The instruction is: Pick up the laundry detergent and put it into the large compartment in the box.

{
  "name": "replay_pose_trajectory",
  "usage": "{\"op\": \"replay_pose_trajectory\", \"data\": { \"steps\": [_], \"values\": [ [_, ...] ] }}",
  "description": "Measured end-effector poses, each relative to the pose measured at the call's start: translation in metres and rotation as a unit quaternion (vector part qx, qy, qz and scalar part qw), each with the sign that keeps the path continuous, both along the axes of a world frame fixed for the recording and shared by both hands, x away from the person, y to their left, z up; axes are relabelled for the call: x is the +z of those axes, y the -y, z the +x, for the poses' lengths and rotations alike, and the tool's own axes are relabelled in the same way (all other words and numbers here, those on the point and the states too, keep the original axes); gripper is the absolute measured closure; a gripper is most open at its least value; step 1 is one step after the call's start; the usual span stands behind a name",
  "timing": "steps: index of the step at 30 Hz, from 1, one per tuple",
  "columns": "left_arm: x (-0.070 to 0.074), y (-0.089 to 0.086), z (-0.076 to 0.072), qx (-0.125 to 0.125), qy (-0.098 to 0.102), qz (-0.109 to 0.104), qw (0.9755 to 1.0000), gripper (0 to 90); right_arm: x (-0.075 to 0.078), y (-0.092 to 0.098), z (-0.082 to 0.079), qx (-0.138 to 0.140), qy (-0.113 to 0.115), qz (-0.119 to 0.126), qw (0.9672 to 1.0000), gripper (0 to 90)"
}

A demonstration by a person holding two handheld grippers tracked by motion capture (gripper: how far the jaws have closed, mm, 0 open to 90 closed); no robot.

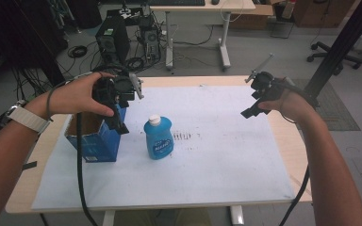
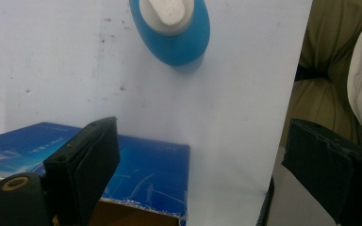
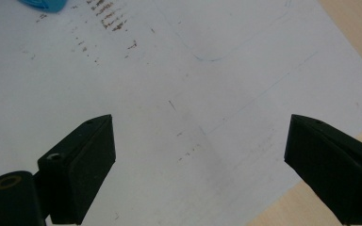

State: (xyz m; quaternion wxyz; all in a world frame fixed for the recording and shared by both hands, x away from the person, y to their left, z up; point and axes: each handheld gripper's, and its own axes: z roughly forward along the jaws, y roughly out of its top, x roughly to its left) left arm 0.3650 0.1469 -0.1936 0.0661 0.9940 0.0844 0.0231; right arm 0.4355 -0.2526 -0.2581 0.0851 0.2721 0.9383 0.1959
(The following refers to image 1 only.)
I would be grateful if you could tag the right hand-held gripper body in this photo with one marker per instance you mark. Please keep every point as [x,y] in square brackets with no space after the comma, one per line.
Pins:
[265,84]

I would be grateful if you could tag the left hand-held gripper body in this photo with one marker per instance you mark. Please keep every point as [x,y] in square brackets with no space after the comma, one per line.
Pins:
[119,86]

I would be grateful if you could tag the blue cardboard box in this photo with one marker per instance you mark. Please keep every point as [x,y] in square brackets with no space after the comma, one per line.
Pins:
[99,141]

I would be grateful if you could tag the blue bottle with white cap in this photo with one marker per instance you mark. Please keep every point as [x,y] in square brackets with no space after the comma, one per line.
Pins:
[158,138]

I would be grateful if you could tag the person's right hand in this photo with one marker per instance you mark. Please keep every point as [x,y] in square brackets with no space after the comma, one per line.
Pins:
[290,102]

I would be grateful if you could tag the person's left hand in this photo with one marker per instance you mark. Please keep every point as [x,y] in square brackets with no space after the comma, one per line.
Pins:
[75,94]

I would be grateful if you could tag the black computer tower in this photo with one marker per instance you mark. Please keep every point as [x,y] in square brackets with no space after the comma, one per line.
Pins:
[113,39]

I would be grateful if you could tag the open computer tower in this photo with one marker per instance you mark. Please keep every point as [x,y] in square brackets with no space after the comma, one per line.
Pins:
[150,39]

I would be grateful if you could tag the white paper mat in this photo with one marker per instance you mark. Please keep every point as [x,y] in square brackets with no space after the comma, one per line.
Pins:
[182,150]

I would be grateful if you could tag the brown cardboard box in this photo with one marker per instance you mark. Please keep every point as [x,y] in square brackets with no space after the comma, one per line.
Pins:
[253,17]

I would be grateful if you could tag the black office chair base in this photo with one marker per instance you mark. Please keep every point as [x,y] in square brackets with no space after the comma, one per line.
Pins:
[330,55]

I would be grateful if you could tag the grey floor mat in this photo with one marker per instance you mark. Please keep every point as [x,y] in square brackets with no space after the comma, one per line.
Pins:
[336,106]

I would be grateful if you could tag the black metal pole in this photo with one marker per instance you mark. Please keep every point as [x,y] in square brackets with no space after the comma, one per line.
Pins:
[342,44]

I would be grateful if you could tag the brown wooden cabinet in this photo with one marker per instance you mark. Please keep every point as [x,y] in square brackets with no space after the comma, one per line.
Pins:
[323,12]

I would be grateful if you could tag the white wrist watch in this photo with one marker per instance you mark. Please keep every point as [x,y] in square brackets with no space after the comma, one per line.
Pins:
[28,118]

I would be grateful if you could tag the white table leg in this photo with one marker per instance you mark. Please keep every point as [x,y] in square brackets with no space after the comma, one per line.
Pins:
[237,216]
[108,218]

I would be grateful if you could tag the black computer mouse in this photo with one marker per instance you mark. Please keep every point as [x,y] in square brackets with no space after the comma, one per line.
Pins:
[215,2]

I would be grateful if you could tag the white desk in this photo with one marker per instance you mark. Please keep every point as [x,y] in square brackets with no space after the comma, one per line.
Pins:
[201,9]

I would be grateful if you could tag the black tape strip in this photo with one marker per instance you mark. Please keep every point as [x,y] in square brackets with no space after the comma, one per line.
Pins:
[29,165]

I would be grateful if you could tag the black keyboard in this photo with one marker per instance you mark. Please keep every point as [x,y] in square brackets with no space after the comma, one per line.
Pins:
[176,2]

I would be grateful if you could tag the black curtain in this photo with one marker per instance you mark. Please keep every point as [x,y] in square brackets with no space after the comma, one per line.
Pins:
[19,34]

